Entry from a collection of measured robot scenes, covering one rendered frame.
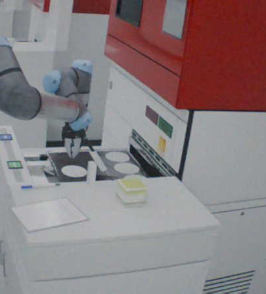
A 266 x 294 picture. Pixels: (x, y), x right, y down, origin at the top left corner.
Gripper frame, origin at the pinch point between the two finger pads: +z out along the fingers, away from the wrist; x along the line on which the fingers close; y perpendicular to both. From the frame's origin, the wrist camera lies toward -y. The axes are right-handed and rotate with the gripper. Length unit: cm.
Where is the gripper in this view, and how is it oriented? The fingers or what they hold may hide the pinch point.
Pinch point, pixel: (71, 155)
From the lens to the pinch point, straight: 181.0
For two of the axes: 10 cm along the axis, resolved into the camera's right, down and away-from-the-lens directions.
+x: -9.8, -1.9, 1.1
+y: 1.8, -3.7, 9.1
